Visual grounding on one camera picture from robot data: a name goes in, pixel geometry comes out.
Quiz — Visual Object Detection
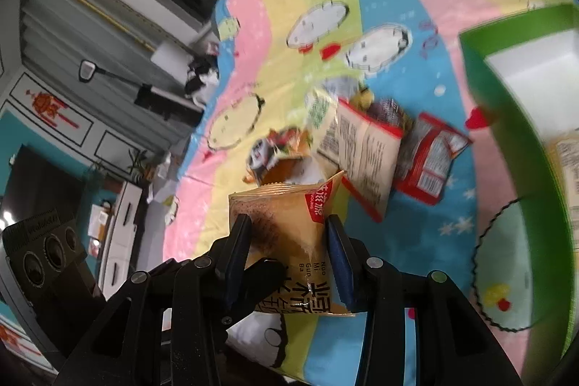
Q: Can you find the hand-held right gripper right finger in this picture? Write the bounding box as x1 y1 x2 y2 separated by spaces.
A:
326 214 523 386

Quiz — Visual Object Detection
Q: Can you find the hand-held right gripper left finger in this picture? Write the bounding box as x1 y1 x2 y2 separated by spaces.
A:
56 214 290 386

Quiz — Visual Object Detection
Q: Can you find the tan snack packet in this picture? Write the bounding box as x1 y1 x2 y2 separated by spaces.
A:
228 171 358 319

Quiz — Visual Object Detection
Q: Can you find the white red-edged snack packet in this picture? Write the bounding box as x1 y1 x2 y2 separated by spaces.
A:
317 99 403 224

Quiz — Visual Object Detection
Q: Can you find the red snack packet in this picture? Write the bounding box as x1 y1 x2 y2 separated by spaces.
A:
393 112 473 206

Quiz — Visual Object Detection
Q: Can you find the green yellow snack packet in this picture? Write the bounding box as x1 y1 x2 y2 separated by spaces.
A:
305 90 340 143

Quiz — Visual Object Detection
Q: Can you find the dark brown snack packet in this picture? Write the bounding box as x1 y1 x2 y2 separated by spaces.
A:
348 90 414 129

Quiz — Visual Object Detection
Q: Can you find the green cardboard box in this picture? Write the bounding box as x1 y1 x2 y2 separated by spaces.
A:
459 4 579 369

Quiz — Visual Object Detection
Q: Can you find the pale beige snack packet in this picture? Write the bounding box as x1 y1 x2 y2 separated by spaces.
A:
545 133 579 251

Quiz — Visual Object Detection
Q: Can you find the white low cabinet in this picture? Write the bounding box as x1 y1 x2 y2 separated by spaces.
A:
97 180 150 283

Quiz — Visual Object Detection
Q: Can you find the orange panda snack packet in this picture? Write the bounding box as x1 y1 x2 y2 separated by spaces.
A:
246 128 317 188

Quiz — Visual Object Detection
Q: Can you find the black stand with lamp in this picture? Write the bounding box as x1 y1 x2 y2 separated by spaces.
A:
79 59 204 129

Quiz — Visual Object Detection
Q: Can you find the pile of black white clothes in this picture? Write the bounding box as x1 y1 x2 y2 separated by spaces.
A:
183 54 222 99

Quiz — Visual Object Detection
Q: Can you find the printed pastel blanket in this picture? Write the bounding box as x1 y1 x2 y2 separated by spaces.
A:
163 0 579 386

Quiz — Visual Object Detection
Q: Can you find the red wall decoration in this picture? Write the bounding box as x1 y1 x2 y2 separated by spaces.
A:
25 90 80 131

